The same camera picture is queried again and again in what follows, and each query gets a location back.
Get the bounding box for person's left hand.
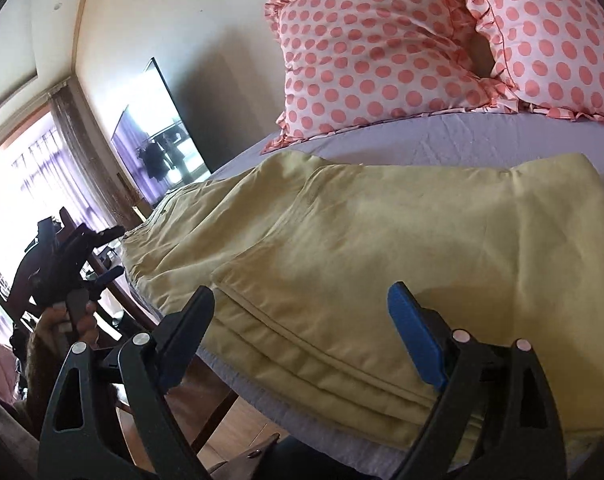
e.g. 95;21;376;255
28;301;99;361

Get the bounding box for pink polka-dot pillow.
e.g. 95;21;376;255
465;0;604;124
264;0;518;152

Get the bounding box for wall mounted television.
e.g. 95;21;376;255
111;58;210;206

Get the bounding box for khaki yellow pants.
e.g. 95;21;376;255
122;151;604;448

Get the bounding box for upper pink polka-dot pillow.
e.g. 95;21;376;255
465;0;604;124

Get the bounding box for dark wooden chair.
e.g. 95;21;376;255
0;206;291;470

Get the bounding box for lavender bed sheet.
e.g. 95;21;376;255
198;113;604;479

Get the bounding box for lower pink polka-dot pillow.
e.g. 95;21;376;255
264;0;518;152

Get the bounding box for brown window curtain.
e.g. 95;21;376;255
48;76;142;229

